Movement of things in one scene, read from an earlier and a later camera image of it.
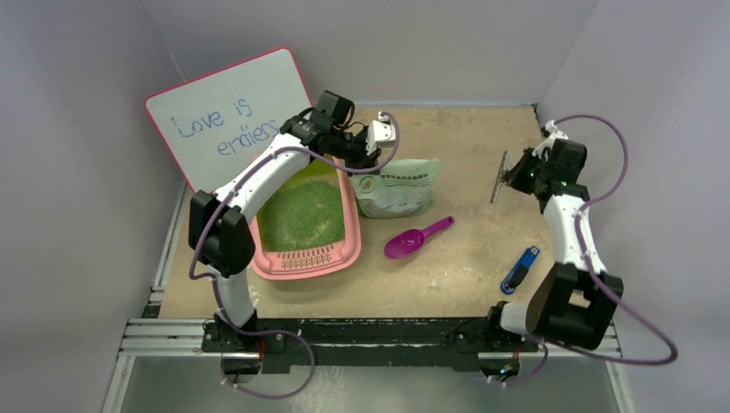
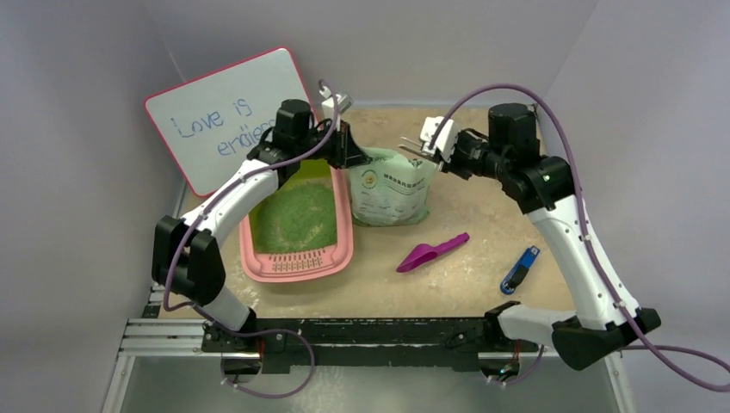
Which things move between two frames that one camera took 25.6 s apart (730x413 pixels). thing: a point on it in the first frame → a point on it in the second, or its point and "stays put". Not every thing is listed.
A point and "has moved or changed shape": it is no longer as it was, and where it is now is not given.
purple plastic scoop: x=409 y=241 → x=424 y=253
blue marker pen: x=520 y=270 stays put
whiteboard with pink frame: x=218 y=120 stays put
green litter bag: x=402 y=188 has moved or changed shape
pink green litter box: x=312 y=230 has moved or changed shape
